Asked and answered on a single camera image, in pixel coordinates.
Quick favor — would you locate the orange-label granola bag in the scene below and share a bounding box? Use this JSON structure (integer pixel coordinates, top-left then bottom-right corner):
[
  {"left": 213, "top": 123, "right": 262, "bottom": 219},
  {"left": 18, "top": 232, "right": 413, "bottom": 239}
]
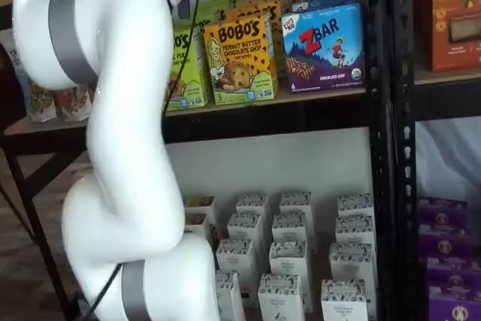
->
[{"left": 54, "top": 82, "right": 94, "bottom": 123}]

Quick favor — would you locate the yellow-label granola box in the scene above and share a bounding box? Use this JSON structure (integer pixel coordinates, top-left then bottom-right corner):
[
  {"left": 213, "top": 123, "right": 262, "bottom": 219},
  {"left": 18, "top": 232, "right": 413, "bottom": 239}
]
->
[
  {"left": 183, "top": 213, "right": 209, "bottom": 242},
  {"left": 184, "top": 195, "right": 218, "bottom": 224}
]

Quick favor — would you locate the black metal shelving unit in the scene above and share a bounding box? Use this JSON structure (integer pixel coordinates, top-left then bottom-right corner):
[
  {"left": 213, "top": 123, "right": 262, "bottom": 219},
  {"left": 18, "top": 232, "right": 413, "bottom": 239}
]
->
[
  {"left": 392, "top": 0, "right": 481, "bottom": 321},
  {"left": 0, "top": 0, "right": 395, "bottom": 321}
]

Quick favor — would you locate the green Bobo's apple pie box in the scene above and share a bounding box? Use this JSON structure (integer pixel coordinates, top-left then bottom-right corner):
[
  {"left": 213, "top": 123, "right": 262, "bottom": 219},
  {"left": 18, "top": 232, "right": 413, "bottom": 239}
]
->
[
  {"left": 192, "top": 8, "right": 228, "bottom": 32},
  {"left": 167, "top": 26, "right": 210, "bottom": 110},
  {"left": 197, "top": 0, "right": 244, "bottom": 14}
]

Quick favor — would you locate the white patterned pantry box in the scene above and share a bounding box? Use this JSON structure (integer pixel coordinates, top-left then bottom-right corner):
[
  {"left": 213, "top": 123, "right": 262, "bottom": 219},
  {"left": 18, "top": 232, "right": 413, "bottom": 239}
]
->
[
  {"left": 321, "top": 279, "right": 373, "bottom": 321},
  {"left": 228, "top": 212, "right": 264, "bottom": 247},
  {"left": 330, "top": 242, "right": 376, "bottom": 288},
  {"left": 272, "top": 213, "right": 310, "bottom": 249},
  {"left": 280, "top": 192, "right": 313, "bottom": 224},
  {"left": 334, "top": 214, "right": 376, "bottom": 249},
  {"left": 258, "top": 274, "right": 306, "bottom": 321},
  {"left": 216, "top": 271, "right": 246, "bottom": 321},
  {"left": 236, "top": 193, "right": 270, "bottom": 224},
  {"left": 337, "top": 193, "right": 374, "bottom": 224},
  {"left": 269, "top": 241, "right": 312, "bottom": 299},
  {"left": 216, "top": 238, "right": 257, "bottom": 290}
]

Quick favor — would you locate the purple snack box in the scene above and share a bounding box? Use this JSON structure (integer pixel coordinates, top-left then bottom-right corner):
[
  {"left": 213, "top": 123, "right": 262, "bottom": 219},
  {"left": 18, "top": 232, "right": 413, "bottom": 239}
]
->
[
  {"left": 426, "top": 256, "right": 481, "bottom": 288},
  {"left": 428, "top": 285, "right": 481, "bottom": 321},
  {"left": 419, "top": 223, "right": 473, "bottom": 258},
  {"left": 419, "top": 196, "right": 470, "bottom": 226}
]

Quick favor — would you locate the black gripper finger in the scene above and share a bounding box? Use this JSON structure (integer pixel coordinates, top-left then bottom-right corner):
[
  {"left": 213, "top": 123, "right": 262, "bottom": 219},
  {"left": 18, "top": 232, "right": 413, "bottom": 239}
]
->
[{"left": 174, "top": 0, "right": 192, "bottom": 20}]

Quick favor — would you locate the white granola bag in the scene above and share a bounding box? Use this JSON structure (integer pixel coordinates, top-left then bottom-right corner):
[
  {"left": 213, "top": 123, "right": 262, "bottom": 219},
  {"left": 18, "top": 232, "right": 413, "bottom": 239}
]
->
[{"left": 5, "top": 31, "right": 57, "bottom": 123}]

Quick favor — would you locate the large orange snack box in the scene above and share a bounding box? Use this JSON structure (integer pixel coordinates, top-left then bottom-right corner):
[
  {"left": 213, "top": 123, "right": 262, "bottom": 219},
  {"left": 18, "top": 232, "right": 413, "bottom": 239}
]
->
[{"left": 419, "top": 0, "right": 481, "bottom": 73}]

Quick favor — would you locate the white plastic sheet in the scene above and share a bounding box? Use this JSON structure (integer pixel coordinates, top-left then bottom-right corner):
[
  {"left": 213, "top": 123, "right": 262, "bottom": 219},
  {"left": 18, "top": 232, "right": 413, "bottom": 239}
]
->
[{"left": 415, "top": 117, "right": 481, "bottom": 201}]

